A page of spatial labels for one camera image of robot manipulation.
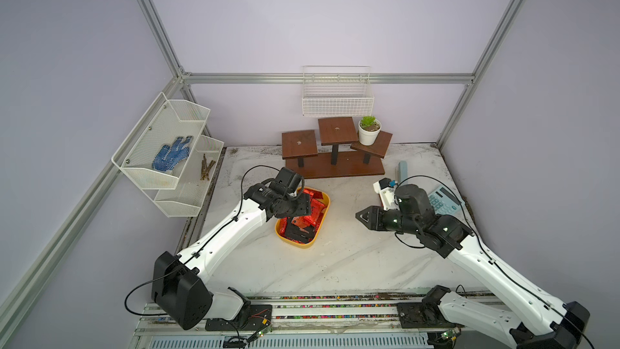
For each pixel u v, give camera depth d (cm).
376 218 61
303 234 86
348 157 110
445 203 98
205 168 95
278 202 55
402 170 105
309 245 84
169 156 76
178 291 39
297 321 73
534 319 39
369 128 95
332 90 95
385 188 65
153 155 75
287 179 60
